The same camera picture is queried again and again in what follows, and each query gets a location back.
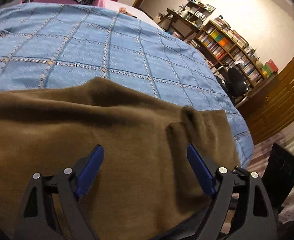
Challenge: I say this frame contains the dark wooden side table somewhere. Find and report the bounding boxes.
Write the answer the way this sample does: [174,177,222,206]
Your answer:
[157,8,199,41]

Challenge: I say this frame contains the black office chair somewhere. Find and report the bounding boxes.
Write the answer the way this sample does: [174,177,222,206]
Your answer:
[213,66,249,108]

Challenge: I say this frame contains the brown fleece pants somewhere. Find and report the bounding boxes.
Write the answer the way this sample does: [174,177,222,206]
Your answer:
[0,77,240,239]

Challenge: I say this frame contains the blue patterned bedspread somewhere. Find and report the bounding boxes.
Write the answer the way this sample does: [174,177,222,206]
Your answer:
[0,3,253,167]

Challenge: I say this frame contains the wooden bookshelf with books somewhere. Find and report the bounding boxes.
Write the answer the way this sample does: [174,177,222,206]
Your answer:
[193,18,272,88]

